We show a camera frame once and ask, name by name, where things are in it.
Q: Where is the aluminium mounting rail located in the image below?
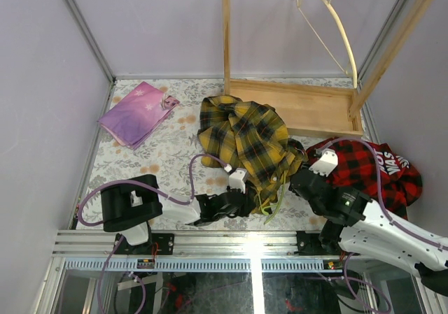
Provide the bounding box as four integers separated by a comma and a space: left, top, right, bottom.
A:
52, 230, 342, 272

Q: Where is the red black plaid shirt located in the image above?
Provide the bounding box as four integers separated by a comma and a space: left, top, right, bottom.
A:
307, 138, 423, 220

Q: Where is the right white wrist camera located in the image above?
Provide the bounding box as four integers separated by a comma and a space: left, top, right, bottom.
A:
309, 148, 339, 177

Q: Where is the green clothes hanger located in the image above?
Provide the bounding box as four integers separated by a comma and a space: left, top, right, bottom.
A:
255, 172, 287, 225

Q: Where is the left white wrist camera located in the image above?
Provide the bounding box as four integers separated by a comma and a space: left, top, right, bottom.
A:
223, 164, 249, 194

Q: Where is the cream clothes hanger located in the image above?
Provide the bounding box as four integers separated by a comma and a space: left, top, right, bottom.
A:
292, 0, 358, 89

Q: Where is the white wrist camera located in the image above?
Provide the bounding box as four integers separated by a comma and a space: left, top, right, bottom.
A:
223, 164, 249, 194
309, 148, 339, 177

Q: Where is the yellow plaid shirt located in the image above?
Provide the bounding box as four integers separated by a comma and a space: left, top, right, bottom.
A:
197, 95, 308, 203

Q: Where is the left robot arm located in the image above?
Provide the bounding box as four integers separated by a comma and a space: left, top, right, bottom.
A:
100, 169, 257, 255

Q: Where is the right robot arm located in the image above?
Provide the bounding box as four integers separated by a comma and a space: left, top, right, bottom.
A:
289, 169, 447, 296

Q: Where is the purple folded cloth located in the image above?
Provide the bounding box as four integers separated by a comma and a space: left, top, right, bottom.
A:
98, 82, 180, 150

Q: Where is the wooden clothes rack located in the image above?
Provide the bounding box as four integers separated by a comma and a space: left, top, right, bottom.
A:
222, 0, 433, 137

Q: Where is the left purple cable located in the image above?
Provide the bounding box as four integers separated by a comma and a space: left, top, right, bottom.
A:
76, 152, 235, 314

